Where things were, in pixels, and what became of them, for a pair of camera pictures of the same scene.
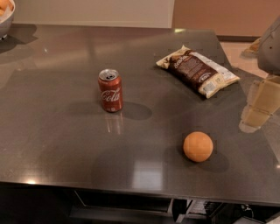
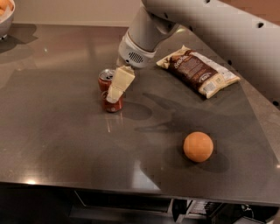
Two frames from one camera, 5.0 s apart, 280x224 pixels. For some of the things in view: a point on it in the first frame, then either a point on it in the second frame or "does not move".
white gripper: x=270 y=51 -> x=133 y=55
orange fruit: x=198 y=146 does not move
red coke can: x=110 y=86 does not move
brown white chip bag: x=198 y=71 does not move
